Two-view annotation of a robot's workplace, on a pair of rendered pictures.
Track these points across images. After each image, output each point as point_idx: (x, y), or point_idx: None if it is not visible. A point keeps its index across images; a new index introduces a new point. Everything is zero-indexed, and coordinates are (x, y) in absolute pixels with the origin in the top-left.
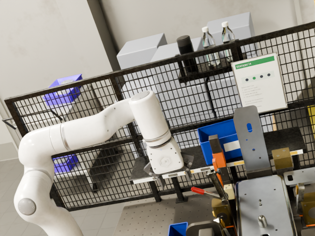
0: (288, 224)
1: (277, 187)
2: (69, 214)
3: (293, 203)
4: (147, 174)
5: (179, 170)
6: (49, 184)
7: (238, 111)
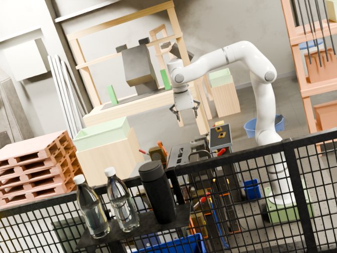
0: None
1: (147, 245)
2: (256, 99)
3: None
4: (288, 246)
5: (243, 252)
6: (254, 76)
7: (138, 200)
